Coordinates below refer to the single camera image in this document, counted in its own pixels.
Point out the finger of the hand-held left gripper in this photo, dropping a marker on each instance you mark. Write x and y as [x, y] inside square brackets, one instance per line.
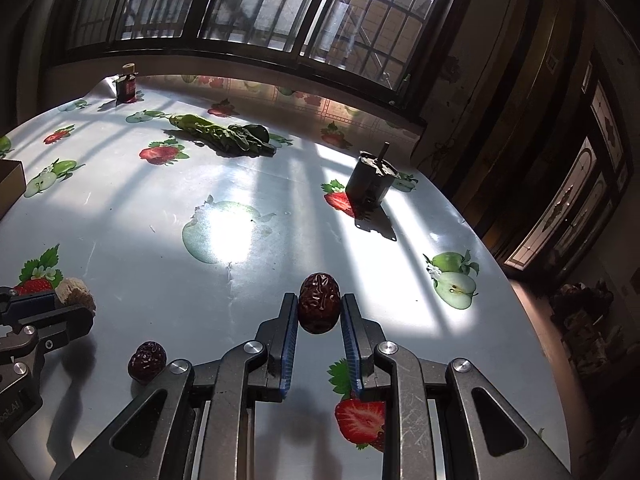
[65, 322]
[35, 304]

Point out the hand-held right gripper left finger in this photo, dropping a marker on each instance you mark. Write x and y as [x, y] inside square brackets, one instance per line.
[289, 342]

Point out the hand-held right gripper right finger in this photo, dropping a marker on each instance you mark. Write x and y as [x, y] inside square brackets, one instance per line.
[351, 342]

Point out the beige dried root chunk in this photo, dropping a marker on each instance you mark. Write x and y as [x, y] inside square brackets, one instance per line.
[75, 291]

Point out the dried red date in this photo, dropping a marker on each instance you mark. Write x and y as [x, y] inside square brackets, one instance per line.
[146, 361]
[320, 305]

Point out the brown cardboard box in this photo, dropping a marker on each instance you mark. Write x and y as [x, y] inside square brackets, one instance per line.
[10, 182]

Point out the black electric motor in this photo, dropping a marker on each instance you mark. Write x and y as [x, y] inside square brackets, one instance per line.
[371, 180]

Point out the green leafy vegetable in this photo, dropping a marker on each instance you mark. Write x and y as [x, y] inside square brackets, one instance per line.
[225, 135]

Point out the small dark red jar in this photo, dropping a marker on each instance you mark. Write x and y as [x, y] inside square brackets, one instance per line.
[126, 85]

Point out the glass panel door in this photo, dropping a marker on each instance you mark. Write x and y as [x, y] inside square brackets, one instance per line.
[575, 195]

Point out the barred window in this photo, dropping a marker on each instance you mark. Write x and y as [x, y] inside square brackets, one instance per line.
[210, 5]

